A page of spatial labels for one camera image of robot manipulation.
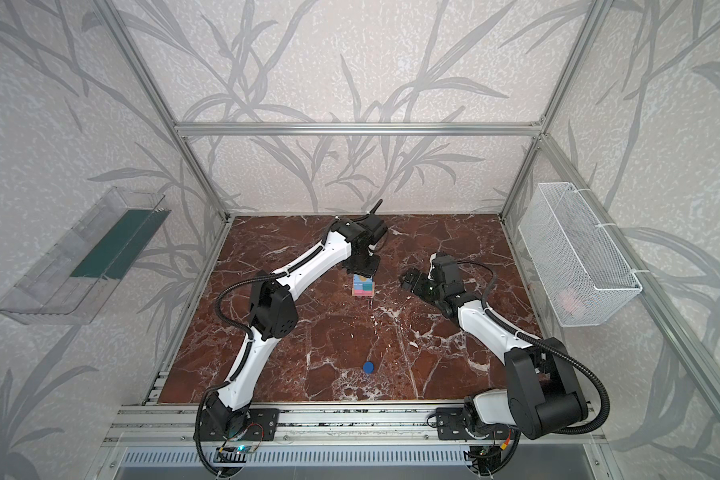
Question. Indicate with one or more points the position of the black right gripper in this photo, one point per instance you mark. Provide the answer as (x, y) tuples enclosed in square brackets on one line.
[(420, 282)]

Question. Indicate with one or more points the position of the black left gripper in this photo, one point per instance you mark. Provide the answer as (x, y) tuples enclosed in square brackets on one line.
[(363, 263)]

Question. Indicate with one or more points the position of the light blue long block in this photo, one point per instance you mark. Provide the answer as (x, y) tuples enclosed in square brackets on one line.
[(358, 284)]

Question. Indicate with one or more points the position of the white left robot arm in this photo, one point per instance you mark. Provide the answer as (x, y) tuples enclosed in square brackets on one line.
[(222, 410)]

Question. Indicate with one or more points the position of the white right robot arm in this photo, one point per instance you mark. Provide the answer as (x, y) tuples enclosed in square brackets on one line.
[(547, 390)]

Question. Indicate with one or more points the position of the pink object in basket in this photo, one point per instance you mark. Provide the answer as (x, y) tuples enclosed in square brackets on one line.
[(571, 303)]

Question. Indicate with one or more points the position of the white wire mesh basket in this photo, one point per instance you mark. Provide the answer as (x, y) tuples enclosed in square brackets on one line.
[(572, 249)]

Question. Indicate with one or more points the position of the aluminium enclosure frame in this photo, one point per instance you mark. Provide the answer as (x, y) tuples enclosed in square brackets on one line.
[(697, 362)]

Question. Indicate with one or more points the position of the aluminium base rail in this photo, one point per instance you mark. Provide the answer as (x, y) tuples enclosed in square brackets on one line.
[(387, 423)]

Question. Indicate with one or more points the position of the clear plastic wall tray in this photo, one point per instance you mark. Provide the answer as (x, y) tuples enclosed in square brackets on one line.
[(71, 283)]

